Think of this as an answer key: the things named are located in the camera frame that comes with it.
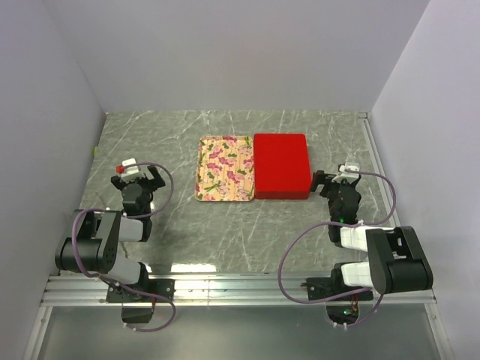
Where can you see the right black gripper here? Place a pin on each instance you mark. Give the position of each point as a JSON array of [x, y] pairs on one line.
[[320, 178]]

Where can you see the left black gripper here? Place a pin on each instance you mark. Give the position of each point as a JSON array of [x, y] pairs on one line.
[[153, 183]]

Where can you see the red box lid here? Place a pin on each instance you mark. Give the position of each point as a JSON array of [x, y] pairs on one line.
[[281, 161]]

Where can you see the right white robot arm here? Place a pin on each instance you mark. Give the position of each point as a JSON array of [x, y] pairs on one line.
[[396, 262]]

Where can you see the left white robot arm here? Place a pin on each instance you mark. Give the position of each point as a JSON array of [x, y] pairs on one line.
[[91, 241]]

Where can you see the red cookie box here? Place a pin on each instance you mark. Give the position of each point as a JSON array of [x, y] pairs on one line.
[[282, 194]]

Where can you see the floral tray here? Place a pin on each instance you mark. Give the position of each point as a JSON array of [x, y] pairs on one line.
[[225, 169]]

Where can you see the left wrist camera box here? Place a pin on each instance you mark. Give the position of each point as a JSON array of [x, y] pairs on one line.
[[128, 170]]

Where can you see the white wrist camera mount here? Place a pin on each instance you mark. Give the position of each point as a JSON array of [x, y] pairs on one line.
[[347, 172]]

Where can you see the aluminium rail right side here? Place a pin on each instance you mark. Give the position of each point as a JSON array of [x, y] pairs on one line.
[[378, 168]]

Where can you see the aluminium rail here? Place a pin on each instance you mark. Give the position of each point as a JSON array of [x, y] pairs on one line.
[[202, 289], [378, 168]]

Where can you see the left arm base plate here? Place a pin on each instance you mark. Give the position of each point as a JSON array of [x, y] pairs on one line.
[[161, 287]]

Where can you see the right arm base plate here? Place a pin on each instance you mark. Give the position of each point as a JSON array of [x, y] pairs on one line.
[[323, 287]]

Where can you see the aluminium rail front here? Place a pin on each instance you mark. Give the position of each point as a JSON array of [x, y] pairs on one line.
[[202, 289]]

